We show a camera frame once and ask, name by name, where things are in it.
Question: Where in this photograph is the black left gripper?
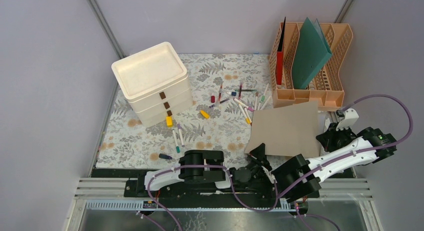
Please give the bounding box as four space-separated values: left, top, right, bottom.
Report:
246 142 271 181

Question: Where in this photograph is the beige file folder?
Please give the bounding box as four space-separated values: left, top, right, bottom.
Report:
245 101 321 158

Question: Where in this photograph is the yellow ink bottle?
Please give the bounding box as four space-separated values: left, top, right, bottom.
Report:
199 110 210 119

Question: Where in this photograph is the teal file folder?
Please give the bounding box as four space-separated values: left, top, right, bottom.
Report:
291 18 332 90

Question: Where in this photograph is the dark blue ink bottle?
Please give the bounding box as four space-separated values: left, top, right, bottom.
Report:
158 153 173 160

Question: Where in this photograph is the red file folder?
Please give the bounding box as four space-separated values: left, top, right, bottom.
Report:
275 17 286 87

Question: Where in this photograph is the cream drawer unit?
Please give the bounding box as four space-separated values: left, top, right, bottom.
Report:
111 41 193 127

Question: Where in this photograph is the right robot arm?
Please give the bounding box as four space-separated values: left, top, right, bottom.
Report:
271 123 397 203

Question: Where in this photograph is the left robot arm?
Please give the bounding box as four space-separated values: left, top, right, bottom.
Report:
135 143 277 197

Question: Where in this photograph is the floral desk mat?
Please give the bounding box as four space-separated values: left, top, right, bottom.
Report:
95 54 271 169

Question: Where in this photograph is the yellow capped white marker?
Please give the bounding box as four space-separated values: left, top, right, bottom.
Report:
238 104 251 125

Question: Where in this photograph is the dark red capped white marker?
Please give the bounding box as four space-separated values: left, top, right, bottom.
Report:
244 107 252 124

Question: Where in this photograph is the peach plastic file organizer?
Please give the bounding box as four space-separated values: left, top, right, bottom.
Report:
269 18 353 112

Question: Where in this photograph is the light green capped marker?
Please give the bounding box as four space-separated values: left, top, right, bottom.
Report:
260 83 270 103

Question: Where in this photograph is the purple clear pen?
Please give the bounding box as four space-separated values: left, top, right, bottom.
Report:
208 97 233 109

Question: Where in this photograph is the green clear pen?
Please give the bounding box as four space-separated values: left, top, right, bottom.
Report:
235 89 257 92

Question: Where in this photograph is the pink clear pen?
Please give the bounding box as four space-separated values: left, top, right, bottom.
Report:
237 81 243 99

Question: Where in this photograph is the orange clear pen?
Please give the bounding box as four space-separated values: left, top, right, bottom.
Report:
216 83 223 106

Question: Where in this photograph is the purple capped white marker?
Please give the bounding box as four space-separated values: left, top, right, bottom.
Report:
177 123 185 147

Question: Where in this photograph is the yellow block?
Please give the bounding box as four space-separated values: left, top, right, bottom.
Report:
165 116 174 128

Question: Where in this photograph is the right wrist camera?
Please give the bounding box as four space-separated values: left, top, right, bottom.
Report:
335 108 359 131

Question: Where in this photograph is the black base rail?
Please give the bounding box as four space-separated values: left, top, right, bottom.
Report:
91 168 359 201

